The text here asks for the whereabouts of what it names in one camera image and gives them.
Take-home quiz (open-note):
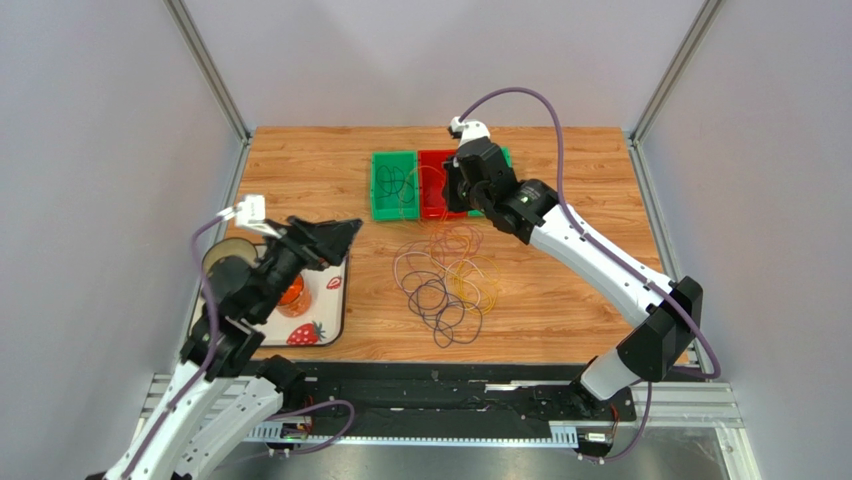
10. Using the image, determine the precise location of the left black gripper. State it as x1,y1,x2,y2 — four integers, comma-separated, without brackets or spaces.
251,214,363,322

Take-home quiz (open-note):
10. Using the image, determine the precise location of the red plastic bin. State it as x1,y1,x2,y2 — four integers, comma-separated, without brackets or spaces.
417,150,467,220

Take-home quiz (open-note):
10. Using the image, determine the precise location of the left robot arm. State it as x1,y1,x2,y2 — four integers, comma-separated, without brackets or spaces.
95,216,363,479

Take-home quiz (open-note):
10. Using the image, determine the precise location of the green plastic bin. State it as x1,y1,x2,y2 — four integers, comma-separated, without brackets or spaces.
467,147,512,218
370,151,420,221

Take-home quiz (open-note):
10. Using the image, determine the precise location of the right green plastic bin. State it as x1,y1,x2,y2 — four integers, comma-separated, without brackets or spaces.
467,147,512,218

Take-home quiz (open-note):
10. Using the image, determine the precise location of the aluminium frame rail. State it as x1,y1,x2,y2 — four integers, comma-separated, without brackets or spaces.
119,373,763,480

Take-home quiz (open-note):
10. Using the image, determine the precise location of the strawberry print white tray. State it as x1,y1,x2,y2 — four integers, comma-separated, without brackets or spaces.
202,238,349,348

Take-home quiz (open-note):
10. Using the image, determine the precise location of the pink cable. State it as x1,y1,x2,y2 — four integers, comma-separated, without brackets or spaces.
395,226,486,294

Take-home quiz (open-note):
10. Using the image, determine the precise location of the orange mug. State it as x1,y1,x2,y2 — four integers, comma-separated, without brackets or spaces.
276,275,312,318

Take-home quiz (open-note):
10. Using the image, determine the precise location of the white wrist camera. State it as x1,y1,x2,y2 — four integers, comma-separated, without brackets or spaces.
215,194,281,238
447,116,490,147

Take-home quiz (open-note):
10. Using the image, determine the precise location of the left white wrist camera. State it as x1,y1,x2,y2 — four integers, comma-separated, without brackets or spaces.
215,194,281,238

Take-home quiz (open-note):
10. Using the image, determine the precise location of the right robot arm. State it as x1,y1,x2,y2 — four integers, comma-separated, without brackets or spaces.
442,138,703,408

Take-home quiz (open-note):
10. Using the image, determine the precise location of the left green plastic bin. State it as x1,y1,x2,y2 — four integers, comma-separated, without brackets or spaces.
370,151,420,221

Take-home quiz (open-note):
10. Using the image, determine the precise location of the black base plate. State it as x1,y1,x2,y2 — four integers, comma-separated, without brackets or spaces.
282,361,638,440

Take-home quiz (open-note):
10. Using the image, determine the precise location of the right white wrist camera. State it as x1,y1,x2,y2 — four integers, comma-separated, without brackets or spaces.
447,116,490,147

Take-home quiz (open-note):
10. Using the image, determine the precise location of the beige ceramic bowl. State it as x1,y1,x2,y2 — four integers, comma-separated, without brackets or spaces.
202,238,258,277

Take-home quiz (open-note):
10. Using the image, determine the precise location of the yellow cable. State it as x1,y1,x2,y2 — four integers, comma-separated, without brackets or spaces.
447,256,501,317

